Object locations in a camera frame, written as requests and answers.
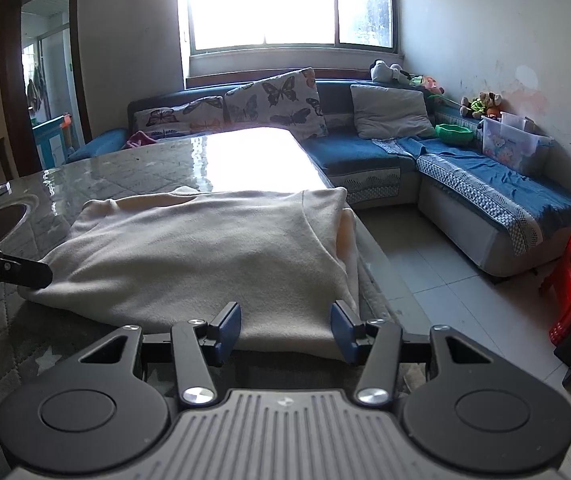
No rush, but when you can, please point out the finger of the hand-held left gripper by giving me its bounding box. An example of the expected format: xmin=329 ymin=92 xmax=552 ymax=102
xmin=0 ymin=235 xmax=54 ymax=290

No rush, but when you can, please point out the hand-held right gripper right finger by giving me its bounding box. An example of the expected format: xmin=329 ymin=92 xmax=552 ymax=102
xmin=330 ymin=301 xmax=497 ymax=407

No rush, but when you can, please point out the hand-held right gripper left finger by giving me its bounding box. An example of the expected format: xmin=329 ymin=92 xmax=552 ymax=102
xmin=78 ymin=302 xmax=242 ymax=408

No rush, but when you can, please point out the cream sweater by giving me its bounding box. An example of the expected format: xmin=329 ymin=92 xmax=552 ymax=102
xmin=24 ymin=186 xmax=362 ymax=361

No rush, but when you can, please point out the pink cloth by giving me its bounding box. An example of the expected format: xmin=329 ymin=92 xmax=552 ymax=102
xmin=124 ymin=131 xmax=159 ymax=150

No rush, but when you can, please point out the blue corner sofa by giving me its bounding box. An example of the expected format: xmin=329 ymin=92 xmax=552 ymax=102
xmin=68 ymin=79 xmax=571 ymax=278

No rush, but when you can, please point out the small butterfly print pillow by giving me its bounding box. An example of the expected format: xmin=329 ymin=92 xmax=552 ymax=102
xmin=132 ymin=96 xmax=227 ymax=142

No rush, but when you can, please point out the grey pillow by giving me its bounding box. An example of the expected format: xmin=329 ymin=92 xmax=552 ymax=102
xmin=349 ymin=84 xmax=436 ymax=140

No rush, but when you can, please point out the green plastic bowl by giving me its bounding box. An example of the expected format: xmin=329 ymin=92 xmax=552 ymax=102
xmin=434 ymin=123 xmax=475 ymax=146

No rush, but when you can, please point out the large butterfly print pillow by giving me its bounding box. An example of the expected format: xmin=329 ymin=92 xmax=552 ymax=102
xmin=222 ymin=67 xmax=329 ymax=141

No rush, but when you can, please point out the clear plastic storage box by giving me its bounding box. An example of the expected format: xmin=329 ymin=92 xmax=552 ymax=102
xmin=480 ymin=111 xmax=554 ymax=177

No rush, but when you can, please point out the green and orange toy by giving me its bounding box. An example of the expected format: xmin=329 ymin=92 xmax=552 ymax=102
xmin=408 ymin=75 xmax=446 ymax=100

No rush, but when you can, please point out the black and white plush toy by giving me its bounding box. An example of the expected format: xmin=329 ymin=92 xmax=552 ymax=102
xmin=369 ymin=60 xmax=407 ymax=84

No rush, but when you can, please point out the brown plush toy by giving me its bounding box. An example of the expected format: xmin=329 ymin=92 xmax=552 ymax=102
xmin=480 ymin=91 xmax=503 ymax=120

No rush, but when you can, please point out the window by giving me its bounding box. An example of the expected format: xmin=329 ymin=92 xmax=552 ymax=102
xmin=180 ymin=0 xmax=399 ymax=57

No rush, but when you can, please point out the blue wooden rail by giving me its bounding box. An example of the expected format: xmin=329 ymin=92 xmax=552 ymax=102
xmin=32 ymin=114 xmax=74 ymax=171

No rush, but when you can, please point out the dark wooden door frame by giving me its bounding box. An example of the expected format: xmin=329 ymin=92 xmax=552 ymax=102
xmin=0 ymin=0 xmax=94 ymax=182

